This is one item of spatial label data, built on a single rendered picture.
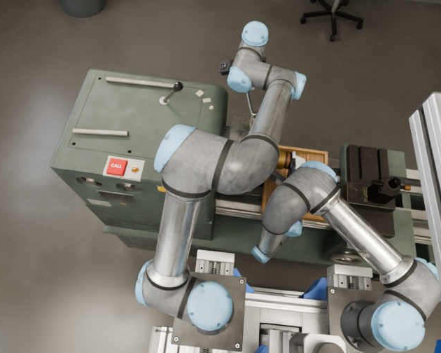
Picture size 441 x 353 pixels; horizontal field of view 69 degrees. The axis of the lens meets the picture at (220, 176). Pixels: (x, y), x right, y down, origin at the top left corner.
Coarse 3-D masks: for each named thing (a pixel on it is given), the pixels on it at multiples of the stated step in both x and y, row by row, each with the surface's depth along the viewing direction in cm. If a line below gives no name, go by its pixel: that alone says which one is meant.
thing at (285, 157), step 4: (280, 152) 134; (284, 152) 134; (288, 152) 135; (280, 156) 133; (284, 156) 133; (288, 156) 133; (280, 160) 133; (284, 160) 133; (288, 160) 133; (280, 164) 133; (284, 164) 134; (288, 164) 133; (276, 168) 136; (280, 168) 135; (284, 168) 136; (288, 168) 135
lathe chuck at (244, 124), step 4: (244, 116) 134; (244, 120) 128; (248, 120) 128; (240, 124) 126; (244, 124) 126; (248, 124) 126; (240, 128) 124; (244, 128) 124; (240, 132) 123; (244, 132) 123; (248, 132) 123; (240, 136) 123; (244, 136) 123; (240, 140) 122
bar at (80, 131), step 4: (76, 128) 117; (80, 128) 117; (84, 128) 117; (76, 132) 117; (80, 132) 117; (84, 132) 117; (88, 132) 117; (92, 132) 117; (96, 132) 117; (100, 132) 117; (104, 132) 117; (108, 132) 117; (112, 132) 117; (116, 132) 117; (120, 132) 117; (124, 132) 117; (128, 132) 119; (120, 136) 118; (124, 136) 118
